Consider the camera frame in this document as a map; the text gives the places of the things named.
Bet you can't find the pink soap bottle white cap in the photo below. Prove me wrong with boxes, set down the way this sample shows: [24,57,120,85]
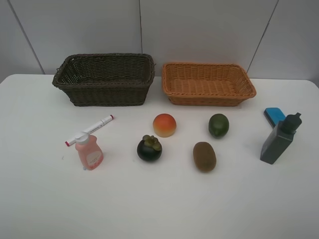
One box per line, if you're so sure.
[75,131,104,170]

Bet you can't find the brown kiwi fruit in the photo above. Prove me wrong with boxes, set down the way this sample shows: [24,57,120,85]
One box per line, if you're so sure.
[193,142,217,173]

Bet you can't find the orange wicker basket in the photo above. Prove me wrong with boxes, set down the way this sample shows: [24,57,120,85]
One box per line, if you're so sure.
[161,63,257,107]

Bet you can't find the blue whiteboard eraser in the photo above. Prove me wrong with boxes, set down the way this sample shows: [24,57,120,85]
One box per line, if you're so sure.
[264,108,286,128]

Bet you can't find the dark brown wicker basket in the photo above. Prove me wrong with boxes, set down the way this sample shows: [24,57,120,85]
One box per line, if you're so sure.
[52,53,155,107]

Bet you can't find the green lime fruit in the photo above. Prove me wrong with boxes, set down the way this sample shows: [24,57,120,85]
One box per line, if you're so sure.
[208,114,229,138]

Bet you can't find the dark grey ink bottle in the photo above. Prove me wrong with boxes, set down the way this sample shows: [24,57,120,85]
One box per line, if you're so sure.
[260,113,302,164]

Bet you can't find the white marker pen red caps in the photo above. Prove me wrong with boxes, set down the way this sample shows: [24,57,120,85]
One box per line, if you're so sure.
[65,115,114,147]

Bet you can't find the dark purple mangosteen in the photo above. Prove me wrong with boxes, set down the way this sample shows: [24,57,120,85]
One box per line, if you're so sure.
[137,135,162,162]

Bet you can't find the orange peach fruit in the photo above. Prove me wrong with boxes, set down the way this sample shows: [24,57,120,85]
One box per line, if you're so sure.
[153,114,177,137]

